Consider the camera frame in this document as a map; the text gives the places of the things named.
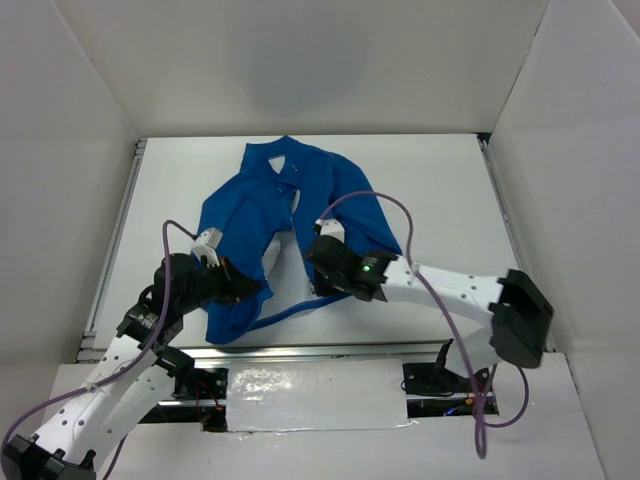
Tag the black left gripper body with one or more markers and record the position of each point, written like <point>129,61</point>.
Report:
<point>223,279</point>

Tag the blue zip jacket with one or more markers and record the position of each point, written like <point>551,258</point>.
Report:
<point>285,186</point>

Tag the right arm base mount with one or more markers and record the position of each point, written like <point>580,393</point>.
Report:
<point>433,391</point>

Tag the aluminium left rail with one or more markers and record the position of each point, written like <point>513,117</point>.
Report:
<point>87,353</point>

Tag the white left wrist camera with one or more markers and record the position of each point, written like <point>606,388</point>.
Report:
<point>204,247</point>

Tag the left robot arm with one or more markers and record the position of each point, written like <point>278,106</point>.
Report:
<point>139,369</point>

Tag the white foil tape panel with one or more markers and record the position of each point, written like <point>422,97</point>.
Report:
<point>329,395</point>

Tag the aluminium right rail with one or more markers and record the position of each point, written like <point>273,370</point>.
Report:
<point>508,220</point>

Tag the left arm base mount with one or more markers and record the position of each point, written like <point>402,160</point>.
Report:
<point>202,402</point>

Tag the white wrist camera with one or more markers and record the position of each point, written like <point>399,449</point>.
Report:
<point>330,227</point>
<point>204,247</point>

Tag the aluminium rail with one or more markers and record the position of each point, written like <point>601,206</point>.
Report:
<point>508,220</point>
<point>87,353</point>
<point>299,353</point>

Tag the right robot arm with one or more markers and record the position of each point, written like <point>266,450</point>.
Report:
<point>512,308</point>

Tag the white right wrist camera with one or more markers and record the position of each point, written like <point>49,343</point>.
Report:
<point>330,227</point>

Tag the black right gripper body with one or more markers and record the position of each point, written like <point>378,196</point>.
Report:
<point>323,261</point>

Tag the aluminium front rail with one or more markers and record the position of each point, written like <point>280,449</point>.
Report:
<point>299,353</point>

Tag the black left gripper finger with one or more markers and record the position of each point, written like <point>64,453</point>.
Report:
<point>230,298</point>
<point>240,284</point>

